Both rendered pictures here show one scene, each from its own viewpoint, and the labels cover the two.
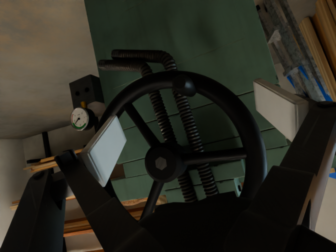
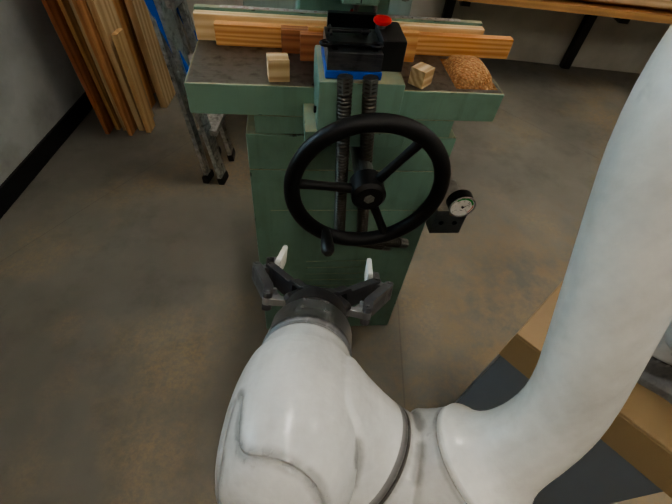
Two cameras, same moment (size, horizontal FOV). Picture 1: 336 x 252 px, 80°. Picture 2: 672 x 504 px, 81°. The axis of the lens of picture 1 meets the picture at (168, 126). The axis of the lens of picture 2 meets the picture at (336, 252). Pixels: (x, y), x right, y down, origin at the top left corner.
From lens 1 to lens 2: 0.51 m
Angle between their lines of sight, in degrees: 44
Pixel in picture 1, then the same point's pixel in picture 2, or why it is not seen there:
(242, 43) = (273, 207)
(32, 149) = not seen: outside the picture
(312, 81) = (174, 47)
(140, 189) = (441, 103)
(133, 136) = (417, 162)
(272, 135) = (266, 128)
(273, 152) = (269, 111)
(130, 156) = not seen: hidden behind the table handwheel
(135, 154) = not seen: hidden behind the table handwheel
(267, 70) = (257, 182)
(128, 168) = (443, 130)
